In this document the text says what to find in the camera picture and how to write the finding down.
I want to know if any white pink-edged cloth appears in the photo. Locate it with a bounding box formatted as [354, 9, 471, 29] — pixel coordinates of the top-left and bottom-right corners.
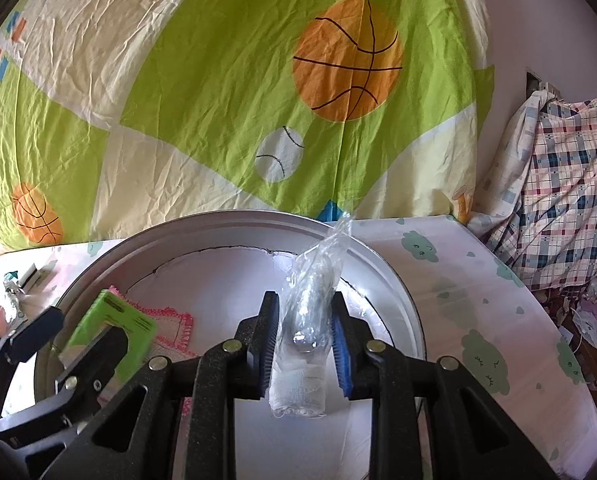
[87, 286, 194, 404]

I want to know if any green tissue pack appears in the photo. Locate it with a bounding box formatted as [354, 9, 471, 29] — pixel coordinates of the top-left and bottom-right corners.
[57, 288, 159, 386]

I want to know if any white gauze bandage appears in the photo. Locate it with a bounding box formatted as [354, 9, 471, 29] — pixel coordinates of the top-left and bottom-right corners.
[268, 214, 353, 418]

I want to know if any cotton swab packet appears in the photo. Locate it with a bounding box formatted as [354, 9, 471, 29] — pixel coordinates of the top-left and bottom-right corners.
[3, 271, 29, 318]

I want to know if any white sponge block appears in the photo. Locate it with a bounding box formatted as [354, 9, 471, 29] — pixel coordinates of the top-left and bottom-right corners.
[18, 260, 56, 294]

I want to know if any round cookie tin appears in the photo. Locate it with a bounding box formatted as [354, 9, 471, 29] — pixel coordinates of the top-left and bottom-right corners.
[35, 211, 427, 479]

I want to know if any plaid fabric pile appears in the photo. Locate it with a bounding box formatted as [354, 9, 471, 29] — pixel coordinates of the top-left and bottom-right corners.
[468, 90, 597, 290]

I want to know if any sports print hanging sheet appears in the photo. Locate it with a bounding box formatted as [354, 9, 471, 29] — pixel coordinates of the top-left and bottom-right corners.
[0, 0, 494, 255]

